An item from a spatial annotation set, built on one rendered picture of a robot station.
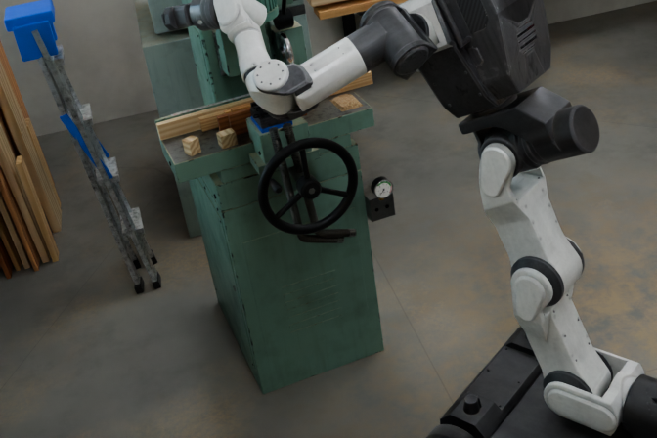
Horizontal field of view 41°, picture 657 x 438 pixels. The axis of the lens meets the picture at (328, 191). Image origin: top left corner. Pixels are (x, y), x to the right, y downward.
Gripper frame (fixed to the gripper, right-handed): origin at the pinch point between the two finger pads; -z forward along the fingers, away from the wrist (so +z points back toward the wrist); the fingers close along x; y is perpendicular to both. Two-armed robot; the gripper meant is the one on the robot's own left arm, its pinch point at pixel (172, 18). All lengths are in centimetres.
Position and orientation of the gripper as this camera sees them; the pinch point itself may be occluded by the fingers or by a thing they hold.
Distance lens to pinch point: 226.8
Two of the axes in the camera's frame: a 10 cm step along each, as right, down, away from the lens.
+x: 6.0, -3.0, 7.4
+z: 7.8, 0.1, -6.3
